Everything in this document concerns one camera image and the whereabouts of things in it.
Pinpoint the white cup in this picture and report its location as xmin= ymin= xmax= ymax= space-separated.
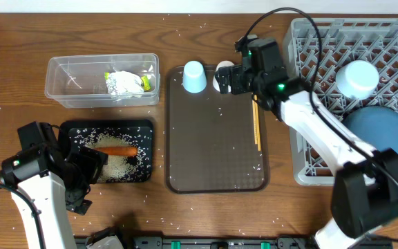
xmin=213 ymin=60 xmax=234 ymax=92

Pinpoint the orange carrot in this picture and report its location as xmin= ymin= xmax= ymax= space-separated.
xmin=95 ymin=146 xmax=138 ymax=157

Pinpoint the pile of white rice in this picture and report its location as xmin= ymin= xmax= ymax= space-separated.
xmin=68 ymin=126 xmax=153 ymax=183

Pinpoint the light blue cup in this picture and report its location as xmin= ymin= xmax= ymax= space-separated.
xmin=182 ymin=61 xmax=207 ymax=93

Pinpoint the wooden chopstick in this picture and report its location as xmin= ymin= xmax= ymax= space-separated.
xmin=253 ymin=102 xmax=261 ymax=151
xmin=252 ymin=100 xmax=258 ymax=145

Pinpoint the white wrapper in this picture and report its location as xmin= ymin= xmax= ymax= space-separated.
xmin=106 ymin=71 xmax=145 ymax=96

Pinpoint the light blue bowl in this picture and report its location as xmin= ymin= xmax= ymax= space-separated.
xmin=335 ymin=60 xmax=379 ymax=100

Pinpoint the dark blue plate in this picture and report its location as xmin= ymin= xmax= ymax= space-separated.
xmin=342 ymin=106 xmax=398 ymax=154

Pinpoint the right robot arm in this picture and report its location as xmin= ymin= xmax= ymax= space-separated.
xmin=215 ymin=65 xmax=398 ymax=248

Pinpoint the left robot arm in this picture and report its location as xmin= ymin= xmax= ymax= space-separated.
xmin=0 ymin=143 xmax=124 ymax=248

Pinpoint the grey dishwasher rack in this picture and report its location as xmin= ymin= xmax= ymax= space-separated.
xmin=281 ymin=17 xmax=398 ymax=187

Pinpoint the black plastic tray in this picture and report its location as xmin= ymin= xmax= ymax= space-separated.
xmin=57 ymin=119 xmax=155 ymax=184

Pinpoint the dark brown serving tray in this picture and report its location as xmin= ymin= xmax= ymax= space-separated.
xmin=164 ymin=66 xmax=269 ymax=194

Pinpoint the clear plastic container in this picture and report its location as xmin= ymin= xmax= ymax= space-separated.
xmin=44 ymin=53 xmax=160 ymax=108

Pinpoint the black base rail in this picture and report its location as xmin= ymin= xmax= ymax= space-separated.
xmin=74 ymin=235 xmax=393 ymax=249

